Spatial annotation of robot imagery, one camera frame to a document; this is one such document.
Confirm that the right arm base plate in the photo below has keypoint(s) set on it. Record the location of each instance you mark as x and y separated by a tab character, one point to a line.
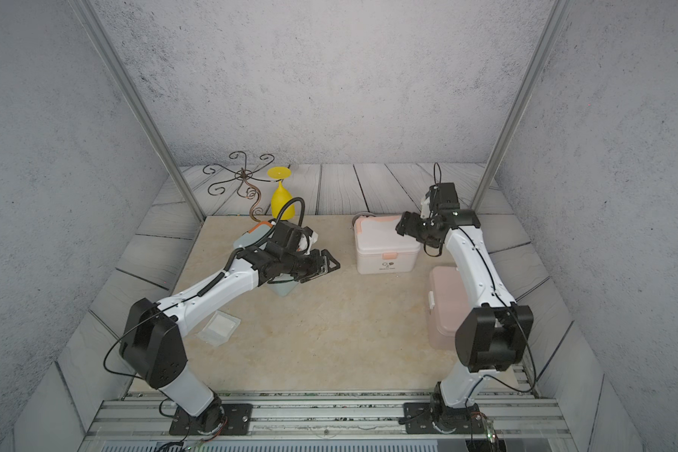
424	418

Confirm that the left aluminium frame post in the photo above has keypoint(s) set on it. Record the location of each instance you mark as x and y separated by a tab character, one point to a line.
87	15

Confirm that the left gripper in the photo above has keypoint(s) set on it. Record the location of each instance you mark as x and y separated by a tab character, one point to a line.
316	268

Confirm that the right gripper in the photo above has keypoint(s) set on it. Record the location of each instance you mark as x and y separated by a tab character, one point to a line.
410	226

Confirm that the grey orange medicine box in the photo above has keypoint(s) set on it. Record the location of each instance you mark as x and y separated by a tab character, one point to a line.
283	284

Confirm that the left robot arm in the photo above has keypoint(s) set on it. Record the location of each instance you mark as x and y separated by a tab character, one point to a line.
153	340

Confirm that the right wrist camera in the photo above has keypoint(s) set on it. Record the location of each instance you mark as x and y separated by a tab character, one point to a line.
426	206

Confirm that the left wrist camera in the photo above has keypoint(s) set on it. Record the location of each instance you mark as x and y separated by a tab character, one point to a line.
307	239

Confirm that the aluminium frame post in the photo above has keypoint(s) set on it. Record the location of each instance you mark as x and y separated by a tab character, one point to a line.
537	62
87	15

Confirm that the white pink medicine box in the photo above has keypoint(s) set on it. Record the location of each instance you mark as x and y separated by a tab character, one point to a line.
380	250

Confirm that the brown wire glass rack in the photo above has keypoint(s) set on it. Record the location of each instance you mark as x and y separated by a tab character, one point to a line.
246	177

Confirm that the yellow plastic wine glass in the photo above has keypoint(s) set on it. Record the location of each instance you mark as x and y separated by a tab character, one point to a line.
281	195

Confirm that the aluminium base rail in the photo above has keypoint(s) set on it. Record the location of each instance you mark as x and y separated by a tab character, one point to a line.
331	421

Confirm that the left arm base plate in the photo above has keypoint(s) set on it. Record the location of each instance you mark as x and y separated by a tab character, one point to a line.
224	419

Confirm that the grey round object behind box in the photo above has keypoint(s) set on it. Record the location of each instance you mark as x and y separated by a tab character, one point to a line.
362	215

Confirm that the right aluminium frame post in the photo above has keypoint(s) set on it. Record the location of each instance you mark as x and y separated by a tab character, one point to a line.
537	62

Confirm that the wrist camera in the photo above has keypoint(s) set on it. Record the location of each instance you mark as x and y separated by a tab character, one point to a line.
426	206
307	239

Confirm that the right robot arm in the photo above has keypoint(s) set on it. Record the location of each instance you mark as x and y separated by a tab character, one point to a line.
494	334

